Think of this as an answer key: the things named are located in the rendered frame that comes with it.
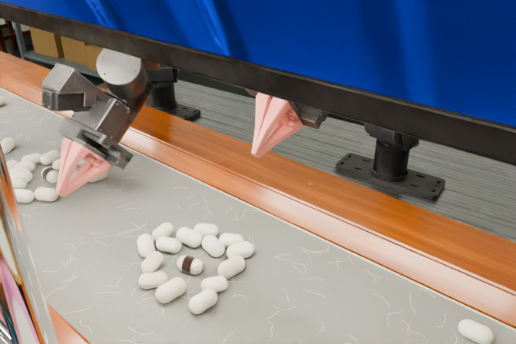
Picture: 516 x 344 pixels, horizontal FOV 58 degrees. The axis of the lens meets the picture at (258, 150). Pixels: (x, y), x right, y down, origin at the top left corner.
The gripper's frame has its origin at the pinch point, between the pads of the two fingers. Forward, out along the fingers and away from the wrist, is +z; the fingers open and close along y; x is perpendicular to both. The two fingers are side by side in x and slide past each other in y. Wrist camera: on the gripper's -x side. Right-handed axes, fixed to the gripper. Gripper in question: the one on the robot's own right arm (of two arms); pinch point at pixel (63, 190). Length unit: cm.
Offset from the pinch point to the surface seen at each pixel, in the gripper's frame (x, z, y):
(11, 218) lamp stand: -27.7, 0.3, 34.0
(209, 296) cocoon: 1.9, 1.3, 28.4
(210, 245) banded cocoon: 5.9, -3.4, 22.5
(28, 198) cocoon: 0.6, 3.8, -6.6
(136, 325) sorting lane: -1.0, 7.6, 24.0
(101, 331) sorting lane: -2.8, 9.7, 21.9
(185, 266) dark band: 3.4, 0.1, 22.6
